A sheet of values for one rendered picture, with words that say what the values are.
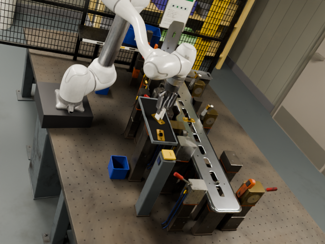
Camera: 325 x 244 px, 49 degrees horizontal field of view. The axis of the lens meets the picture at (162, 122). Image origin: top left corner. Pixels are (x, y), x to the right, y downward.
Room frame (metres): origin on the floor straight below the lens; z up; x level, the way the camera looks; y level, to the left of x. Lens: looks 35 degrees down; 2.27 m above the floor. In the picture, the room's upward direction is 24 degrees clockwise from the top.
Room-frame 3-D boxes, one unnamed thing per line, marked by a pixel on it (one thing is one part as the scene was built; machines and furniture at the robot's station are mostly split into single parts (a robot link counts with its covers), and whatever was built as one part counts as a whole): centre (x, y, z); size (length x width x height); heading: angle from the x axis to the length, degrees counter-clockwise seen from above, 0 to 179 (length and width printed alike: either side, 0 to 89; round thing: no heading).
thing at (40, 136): (1.85, 0.62, 0.33); 0.31 x 0.31 x 0.66; 38
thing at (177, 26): (2.58, 0.19, 1.17); 0.12 x 0.01 x 0.34; 119
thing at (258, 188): (1.51, -0.61, 0.88); 0.14 x 0.09 x 0.36; 119
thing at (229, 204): (1.92, -0.17, 1.00); 1.38 x 0.22 x 0.02; 29
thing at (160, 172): (1.35, -0.09, 0.92); 0.08 x 0.08 x 0.44; 29
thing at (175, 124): (1.71, -0.07, 0.89); 0.12 x 0.08 x 0.38; 119
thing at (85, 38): (2.63, 0.46, 1.02); 0.90 x 0.22 x 0.03; 119
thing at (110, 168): (1.54, 0.13, 0.75); 0.11 x 0.10 x 0.09; 29
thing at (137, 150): (1.57, 0.03, 0.92); 0.10 x 0.08 x 0.45; 29
